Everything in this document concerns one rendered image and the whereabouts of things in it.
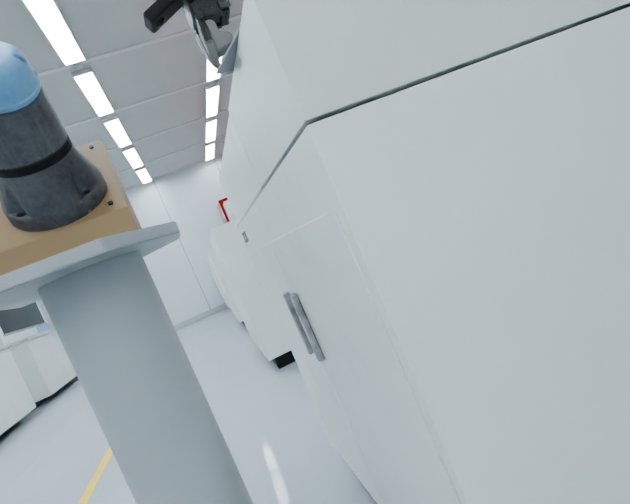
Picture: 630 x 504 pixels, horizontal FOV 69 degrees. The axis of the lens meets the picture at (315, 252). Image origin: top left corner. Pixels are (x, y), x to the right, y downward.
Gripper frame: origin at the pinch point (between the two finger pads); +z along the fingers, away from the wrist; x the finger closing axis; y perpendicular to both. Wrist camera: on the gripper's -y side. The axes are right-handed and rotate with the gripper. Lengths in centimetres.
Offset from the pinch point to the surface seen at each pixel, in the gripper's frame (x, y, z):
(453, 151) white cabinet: -50, 10, 37
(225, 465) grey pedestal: -16, -28, 68
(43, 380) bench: 574, -258, 80
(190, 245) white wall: 796, -19, -26
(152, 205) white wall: 796, -53, -121
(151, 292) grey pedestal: -15.6, -27.2, 37.8
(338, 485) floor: 39, -8, 111
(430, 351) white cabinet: -50, -1, 55
